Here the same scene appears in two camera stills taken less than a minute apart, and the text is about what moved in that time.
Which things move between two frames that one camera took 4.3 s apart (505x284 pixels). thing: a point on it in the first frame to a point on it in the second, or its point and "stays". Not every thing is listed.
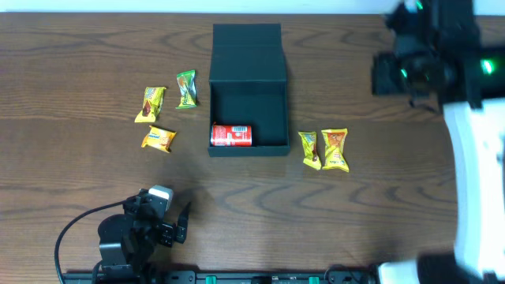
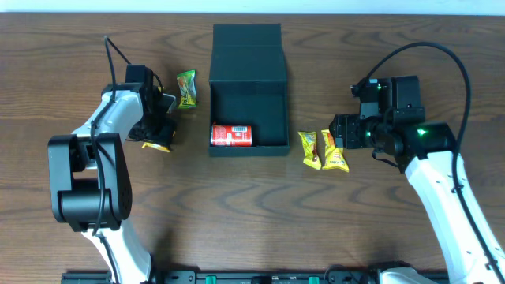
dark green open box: x=248 y=87 stays
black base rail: x=225 y=276 stays
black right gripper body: x=409 y=77 to x=357 y=133
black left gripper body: x=166 y=237 to x=157 y=130
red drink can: x=231 y=136 stays
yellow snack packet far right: x=334 y=143 stays
